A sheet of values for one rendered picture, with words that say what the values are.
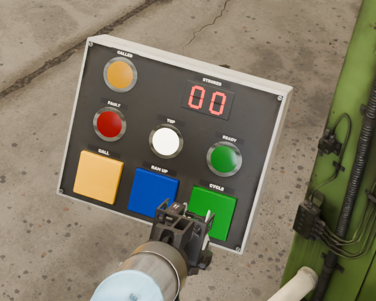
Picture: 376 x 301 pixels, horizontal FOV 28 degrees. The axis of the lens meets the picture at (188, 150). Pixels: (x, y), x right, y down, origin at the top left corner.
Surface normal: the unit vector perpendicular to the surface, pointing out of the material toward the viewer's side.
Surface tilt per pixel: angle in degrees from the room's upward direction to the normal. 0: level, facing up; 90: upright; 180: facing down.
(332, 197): 90
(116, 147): 60
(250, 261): 0
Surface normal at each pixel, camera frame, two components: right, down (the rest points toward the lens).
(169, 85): -0.25, 0.21
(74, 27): 0.07, -0.71
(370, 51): -0.70, 0.47
